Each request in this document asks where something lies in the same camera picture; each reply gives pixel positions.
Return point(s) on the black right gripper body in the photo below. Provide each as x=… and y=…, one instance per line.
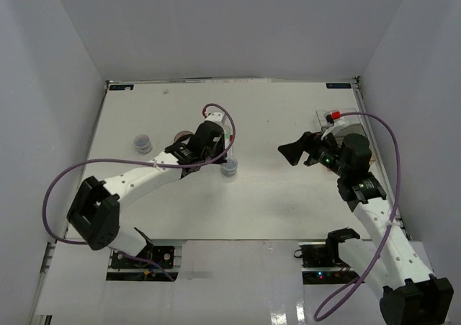
x=327, y=155

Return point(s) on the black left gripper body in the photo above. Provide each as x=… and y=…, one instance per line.
x=214, y=153

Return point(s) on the green capped white marker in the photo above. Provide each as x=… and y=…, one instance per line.
x=228, y=135

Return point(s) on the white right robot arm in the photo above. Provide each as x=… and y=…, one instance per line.
x=407, y=289

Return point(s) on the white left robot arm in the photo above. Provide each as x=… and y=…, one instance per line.
x=95, y=211

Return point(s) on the large clear tape roll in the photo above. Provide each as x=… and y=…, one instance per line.
x=182, y=134

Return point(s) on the clear cup of paperclips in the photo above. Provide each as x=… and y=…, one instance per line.
x=229, y=167

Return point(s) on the clear tiered desk organizer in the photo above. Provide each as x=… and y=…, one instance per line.
x=353, y=126

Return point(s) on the blue label sticker right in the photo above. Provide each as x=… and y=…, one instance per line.
x=330, y=85

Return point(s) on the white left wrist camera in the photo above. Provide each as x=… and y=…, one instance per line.
x=216, y=117

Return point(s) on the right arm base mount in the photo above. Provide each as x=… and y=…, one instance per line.
x=318, y=268

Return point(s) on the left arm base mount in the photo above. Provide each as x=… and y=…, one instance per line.
x=154, y=264

